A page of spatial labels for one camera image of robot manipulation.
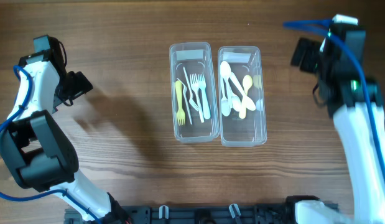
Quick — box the yellow plastic spoon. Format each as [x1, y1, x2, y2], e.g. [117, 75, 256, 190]
[239, 75, 256, 119]

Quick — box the white plastic spoon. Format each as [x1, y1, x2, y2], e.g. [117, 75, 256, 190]
[225, 80, 241, 112]
[230, 72, 256, 111]
[220, 61, 233, 109]

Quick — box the white spoon crossing yellow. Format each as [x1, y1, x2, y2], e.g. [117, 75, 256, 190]
[220, 78, 231, 116]

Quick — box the light blue plastic fork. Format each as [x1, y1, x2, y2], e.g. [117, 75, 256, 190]
[198, 73, 211, 119]

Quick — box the white plastic fork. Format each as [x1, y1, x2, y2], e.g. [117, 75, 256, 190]
[183, 67, 199, 111]
[177, 78, 193, 125]
[190, 73, 204, 123]

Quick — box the yellow plastic fork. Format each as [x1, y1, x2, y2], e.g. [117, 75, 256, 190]
[175, 80, 185, 126]

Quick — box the clear plastic container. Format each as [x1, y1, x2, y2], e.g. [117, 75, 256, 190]
[169, 42, 220, 144]
[218, 46, 267, 147]

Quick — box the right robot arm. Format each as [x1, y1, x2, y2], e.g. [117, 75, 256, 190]
[284, 15, 385, 223]

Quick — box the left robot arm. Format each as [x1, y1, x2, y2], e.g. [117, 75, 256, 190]
[0, 35, 132, 223]

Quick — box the left blue cable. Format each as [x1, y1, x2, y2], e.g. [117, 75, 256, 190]
[0, 64, 103, 224]

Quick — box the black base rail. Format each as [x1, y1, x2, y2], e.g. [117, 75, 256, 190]
[64, 203, 299, 224]

